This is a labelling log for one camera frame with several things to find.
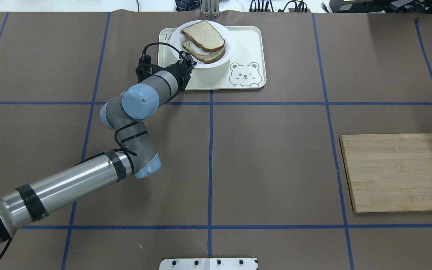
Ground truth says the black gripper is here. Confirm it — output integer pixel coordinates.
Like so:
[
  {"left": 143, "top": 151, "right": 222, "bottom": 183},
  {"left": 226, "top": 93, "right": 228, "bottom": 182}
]
[{"left": 163, "top": 51, "right": 197, "bottom": 92}]

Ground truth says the bread slice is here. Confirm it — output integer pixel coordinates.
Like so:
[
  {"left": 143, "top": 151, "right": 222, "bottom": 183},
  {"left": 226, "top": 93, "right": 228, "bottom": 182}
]
[
  {"left": 181, "top": 21, "right": 225, "bottom": 53},
  {"left": 181, "top": 40, "right": 226, "bottom": 64}
]

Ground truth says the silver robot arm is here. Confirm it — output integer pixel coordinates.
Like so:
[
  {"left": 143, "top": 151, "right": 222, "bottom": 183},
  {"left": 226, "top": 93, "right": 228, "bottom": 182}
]
[{"left": 0, "top": 51, "right": 197, "bottom": 243}]

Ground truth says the bread slice under egg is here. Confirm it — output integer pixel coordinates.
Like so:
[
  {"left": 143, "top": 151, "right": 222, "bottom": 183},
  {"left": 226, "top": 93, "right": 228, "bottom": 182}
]
[{"left": 181, "top": 40, "right": 226, "bottom": 64}]

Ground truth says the fried egg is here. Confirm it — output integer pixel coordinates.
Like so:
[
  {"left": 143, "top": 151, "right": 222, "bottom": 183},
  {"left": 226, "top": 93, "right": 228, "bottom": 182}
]
[{"left": 187, "top": 40, "right": 212, "bottom": 56}]

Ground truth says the folded blue umbrella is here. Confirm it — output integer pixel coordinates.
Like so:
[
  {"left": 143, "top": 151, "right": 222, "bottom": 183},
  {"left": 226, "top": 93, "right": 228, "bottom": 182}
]
[{"left": 175, "top": 0, "right": 201, "bottom": 12}]

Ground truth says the cream bear serving tray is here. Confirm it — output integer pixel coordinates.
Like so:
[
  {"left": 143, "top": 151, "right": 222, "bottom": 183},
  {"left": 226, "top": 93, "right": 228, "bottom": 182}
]
[{"left": 157, "top": 25, "right": 267, "bottom": 91}]

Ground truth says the black power strip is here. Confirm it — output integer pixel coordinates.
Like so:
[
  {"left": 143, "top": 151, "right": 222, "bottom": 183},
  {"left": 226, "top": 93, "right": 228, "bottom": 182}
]
[{"left": 247, "top": 0, "right": 311, "bottom": 13}]

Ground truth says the black laptop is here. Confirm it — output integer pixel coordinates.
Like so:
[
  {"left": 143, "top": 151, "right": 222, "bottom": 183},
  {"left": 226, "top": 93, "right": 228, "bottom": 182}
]
[{"left": 329, "top": 0, "right": 392, "bottom": 13}]

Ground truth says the wooden cutting board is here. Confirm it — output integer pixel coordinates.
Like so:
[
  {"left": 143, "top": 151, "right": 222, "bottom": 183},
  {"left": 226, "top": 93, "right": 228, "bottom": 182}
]
[{"left": 340, "top": 133, "right": 432, "bottom": 213}]

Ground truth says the aluminium frame post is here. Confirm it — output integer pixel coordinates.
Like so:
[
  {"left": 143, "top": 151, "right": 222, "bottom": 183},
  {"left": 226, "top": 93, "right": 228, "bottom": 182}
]
[{"left": 199, "top": 0, "right": 221, "bottom": 18}]

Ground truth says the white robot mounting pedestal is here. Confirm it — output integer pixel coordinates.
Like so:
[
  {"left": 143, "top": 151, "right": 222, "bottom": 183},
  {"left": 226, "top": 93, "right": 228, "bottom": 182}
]
[{"left": 159, "top": 258, "right": 258, "bottom": 270}]

